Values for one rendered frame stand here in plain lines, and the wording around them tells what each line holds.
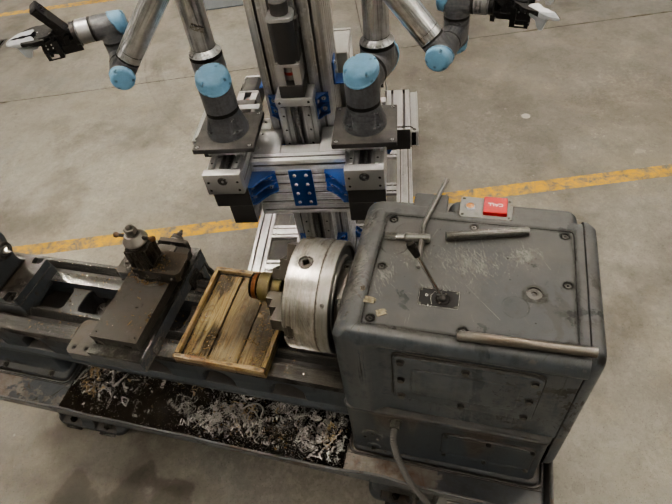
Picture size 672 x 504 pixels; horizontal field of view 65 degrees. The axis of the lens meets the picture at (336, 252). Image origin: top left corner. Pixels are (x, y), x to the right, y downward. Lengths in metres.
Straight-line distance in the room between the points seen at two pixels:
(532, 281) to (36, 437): 2.37
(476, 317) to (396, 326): 0.18
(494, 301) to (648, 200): 2.36
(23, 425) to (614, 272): 3.02
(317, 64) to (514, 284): 1.08
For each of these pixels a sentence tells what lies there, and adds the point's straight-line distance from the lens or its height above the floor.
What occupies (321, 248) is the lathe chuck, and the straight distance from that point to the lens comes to 1.39.
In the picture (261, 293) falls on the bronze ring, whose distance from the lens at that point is 1.50.
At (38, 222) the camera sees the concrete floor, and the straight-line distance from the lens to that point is 4.01.
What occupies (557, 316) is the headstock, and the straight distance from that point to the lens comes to 1.26.
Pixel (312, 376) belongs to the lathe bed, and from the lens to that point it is 1.60.
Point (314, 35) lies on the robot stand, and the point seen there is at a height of 1.42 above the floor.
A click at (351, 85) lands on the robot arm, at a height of 1.34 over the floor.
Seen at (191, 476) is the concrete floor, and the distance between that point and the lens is 2.54.
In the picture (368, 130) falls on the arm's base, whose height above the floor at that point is 1.19.
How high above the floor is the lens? 2.26
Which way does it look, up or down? 48 degrees down
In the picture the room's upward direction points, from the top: 9 degrees counter-clockwise
